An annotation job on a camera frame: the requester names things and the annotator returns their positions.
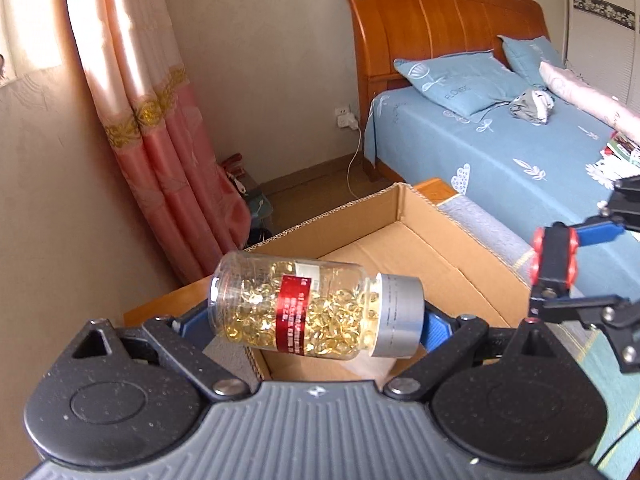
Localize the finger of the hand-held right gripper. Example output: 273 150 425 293
570 172 640 246
525 285 640 376

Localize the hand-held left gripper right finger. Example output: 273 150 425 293
382 310 561 403

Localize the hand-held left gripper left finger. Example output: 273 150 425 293
72 307 251 403

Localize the black red cube toy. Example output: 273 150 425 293
529 225 581 293

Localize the cardboard box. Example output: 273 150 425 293
243 182 533 381

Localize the clear capsule bottle silver cap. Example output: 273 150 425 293
207 250 426 361

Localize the printed paper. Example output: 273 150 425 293
602 130 640 168

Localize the grey blue table cloth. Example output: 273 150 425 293
436 194 640 480

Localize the wooden bed with blue sheet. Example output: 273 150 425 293
364 85 640 306

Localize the pink bolster pillow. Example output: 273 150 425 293
539 60 640 143

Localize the clear plastic storage box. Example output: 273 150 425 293
240 172 273 231

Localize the crumpled grey white cloth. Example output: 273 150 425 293
509 88 557 125

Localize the red bag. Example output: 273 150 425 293
220 155 246 181

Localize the small blue pillow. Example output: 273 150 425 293
497 35 566 86

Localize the white wardrobe floral band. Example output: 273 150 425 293
562 0 640 106

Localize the pink curtain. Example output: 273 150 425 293
62 0 253 283

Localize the large blue pillow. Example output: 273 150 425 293
393 50 533 117

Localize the wooden bed headboard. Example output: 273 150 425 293
335 0 551 183

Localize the white cable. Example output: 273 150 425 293
346 125 363 200

